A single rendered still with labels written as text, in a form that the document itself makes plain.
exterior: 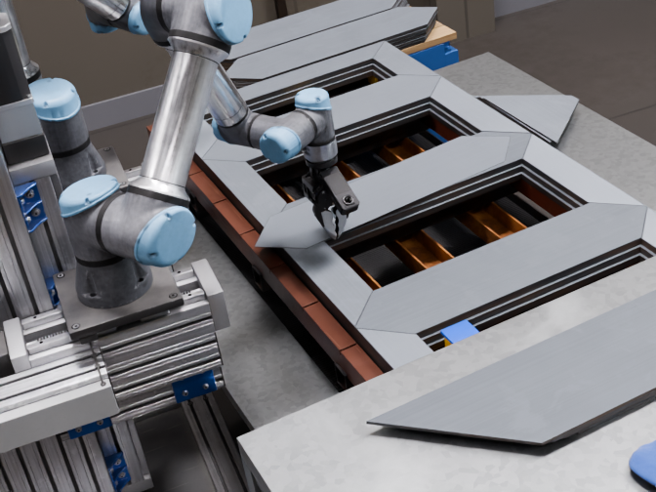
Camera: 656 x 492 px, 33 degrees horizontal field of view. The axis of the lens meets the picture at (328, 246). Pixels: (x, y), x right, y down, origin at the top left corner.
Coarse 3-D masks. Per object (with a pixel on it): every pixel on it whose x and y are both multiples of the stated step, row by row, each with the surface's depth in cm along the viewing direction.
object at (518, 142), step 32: (288, 96) 329; (352, 128) 304; (384, 128) 307; (256, 160) 295; (288, 160) 298; (512, 160) 276; (224, 192) 289; (448, 192) 271; (480, 192) 274; (544, 192) 270; (256, 224) 271; (384, 224) 265; (288, 256) 256; (608, 256) 240; (640, 256) 242; (544, 288) 234; (576, 288) 238; (448, 320) 227; (480, 320) 230
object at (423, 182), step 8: (408, 160) 283; (392, 168) 281; (400, 168) 280; (408, 168) 280; (416, 168) 279; (424, 168) 279; (392, 176) 278; (400, 176) 277; (408, 176) 276; (416, 176) 276; (424, 176) 275; (432, 176) 275; (408, 184) 273; (416, 184) 272; (424, 184) 272; (432, 184) 271; (440, 184) 271; (448, 184) 270; (424, 192) 269; (432, 192) 268
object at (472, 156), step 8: (440, 144) 287; (448, 144) 287; (456, 144) 286; (464, 144) 286; (472, 144) 285; (448, 152) 283; (456, 152) 283; (464, 152) 282; (472, 152) 282; (480, 152) 281; (488, 152) 281; (464, 160) 279; (472, 160) 279; (480, 160) 278; (488, 160) 278; (496, 160) 277; (472, 168) 275; (480, 168) 275; (488, 168) 274
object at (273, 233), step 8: (272, 224) 266; (264, 232) 264; (272, 232) 263; (280, 232) 263; (288, 232) 262; (272, 240) 260; (280, 240) 260; (288, 240) 259; (296, 240) 259; (304, 248) 256
